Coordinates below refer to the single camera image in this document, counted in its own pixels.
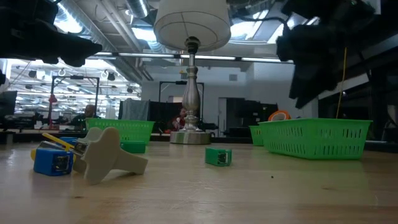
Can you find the silver table lamp white shade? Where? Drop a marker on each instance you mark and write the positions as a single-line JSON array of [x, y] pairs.
[[191, 99]]

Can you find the silver spiral air duct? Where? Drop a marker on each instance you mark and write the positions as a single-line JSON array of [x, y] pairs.
[[136, 7]]

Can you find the blue stapler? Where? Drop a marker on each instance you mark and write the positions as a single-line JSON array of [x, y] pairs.
[[49, 161], [70, 140]]

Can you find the person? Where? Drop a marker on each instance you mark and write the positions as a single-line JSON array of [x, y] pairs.
[[88, 112], [180, 121]]

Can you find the black metal frame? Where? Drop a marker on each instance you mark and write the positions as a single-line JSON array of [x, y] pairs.
[[74, 77]]

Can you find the grey hanging cloth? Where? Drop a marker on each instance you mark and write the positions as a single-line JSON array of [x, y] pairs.
[[135, 109]]

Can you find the black monitor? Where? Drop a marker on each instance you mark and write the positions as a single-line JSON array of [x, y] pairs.
[[7, 104]]

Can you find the long ceiling light bar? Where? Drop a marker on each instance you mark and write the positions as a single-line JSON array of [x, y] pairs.
[[149, 55]]

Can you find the black cabinets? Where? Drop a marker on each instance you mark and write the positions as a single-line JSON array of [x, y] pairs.
[[245, 115]]

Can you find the green plastic basket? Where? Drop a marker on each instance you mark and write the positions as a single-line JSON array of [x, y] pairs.
[[314, 140], [136, 130], [255, 135]]

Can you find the green stapler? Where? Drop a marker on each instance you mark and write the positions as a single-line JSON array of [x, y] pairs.
[[133, 147]]

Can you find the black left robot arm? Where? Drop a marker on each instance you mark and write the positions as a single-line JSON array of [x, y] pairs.
[[25, 9]]

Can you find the small green cube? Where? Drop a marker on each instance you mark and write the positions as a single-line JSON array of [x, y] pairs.
[[213, 155]]

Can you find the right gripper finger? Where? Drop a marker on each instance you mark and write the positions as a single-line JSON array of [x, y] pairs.
[[317, 81], [294, 81]]

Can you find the orange tape roll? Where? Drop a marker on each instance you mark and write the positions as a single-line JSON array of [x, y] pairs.
[[280, 112]]

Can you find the red hanging cloth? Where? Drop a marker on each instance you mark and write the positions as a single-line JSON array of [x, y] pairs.
[[52, 99]]

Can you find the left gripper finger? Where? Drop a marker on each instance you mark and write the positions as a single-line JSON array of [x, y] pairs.
[[76, 46], [90, 53]]

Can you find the yellow stapler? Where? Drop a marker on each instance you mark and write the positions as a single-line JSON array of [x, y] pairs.
[[57, 140]]

